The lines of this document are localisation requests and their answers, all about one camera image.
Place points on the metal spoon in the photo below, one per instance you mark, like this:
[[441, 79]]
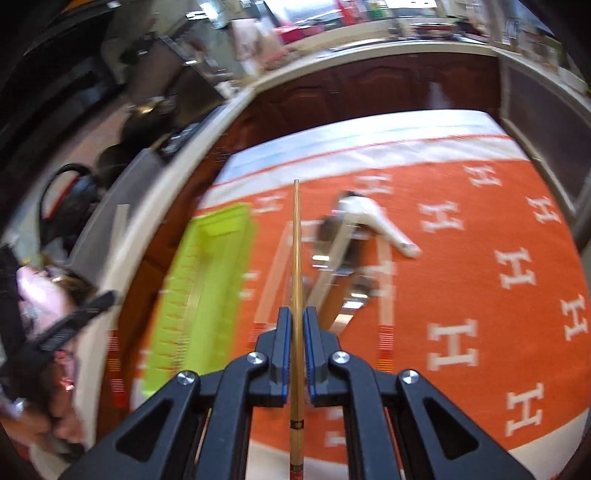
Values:
[[353, 297], [325, 258]]

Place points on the orange patterned blanket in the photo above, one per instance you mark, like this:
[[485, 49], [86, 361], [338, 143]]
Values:
[[461, 277]]

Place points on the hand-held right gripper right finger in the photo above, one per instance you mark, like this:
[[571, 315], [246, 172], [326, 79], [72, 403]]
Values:
[[310, 341]]

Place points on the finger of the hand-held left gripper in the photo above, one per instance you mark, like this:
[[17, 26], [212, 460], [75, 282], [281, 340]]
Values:
[[78, 321]]

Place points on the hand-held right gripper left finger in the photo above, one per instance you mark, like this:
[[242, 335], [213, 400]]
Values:
[[286, 341]]

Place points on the white ceramic spoon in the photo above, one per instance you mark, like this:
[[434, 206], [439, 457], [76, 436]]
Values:
[[369, 212]]

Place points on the black electric pressure cooker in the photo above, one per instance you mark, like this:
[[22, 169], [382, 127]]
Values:
[[78, 203]]

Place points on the light blue patterned tablecloth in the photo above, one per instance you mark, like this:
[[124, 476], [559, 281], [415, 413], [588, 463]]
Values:
[[369, 127]]

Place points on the silver kitchen appliance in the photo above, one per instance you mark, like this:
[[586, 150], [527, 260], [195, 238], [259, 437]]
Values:
[[540, 120]]

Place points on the wooden chopstick dark band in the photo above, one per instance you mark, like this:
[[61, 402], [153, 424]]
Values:
[[298, 254]]

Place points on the green plastic utensil tray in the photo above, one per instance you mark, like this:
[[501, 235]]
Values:
[[203, 286]]

